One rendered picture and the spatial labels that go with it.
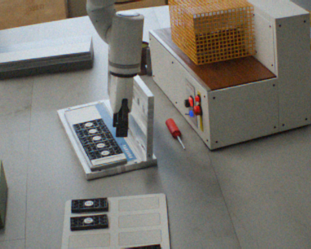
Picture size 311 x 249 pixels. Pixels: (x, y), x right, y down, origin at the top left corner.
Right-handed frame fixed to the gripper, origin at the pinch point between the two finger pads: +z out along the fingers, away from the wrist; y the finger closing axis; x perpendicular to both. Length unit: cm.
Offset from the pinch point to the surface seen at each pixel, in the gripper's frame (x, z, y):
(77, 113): -8.0, 13.0, -41.4
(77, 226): -13.4, 17.8, 23.7
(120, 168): 1.4, 14.1, -3.4
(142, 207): 4.2, 15.4, 17.6
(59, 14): 1, 54, -334
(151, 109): 8.8, -3.4, -3.8
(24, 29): -26, 12, -143
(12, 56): -31, 7, -85
